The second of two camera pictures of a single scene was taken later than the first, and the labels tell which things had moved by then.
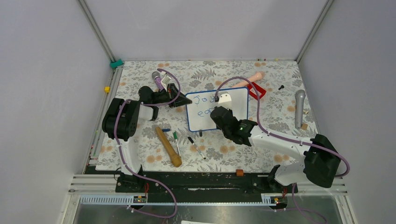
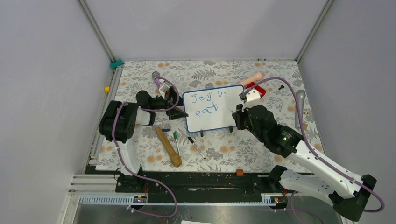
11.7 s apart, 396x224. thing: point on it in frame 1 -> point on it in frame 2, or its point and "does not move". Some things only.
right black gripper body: [226, 133] -> [243, 122]
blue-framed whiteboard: [198, 113] does not move
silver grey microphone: [300, 95] does not move
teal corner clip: [114, 65] does not move
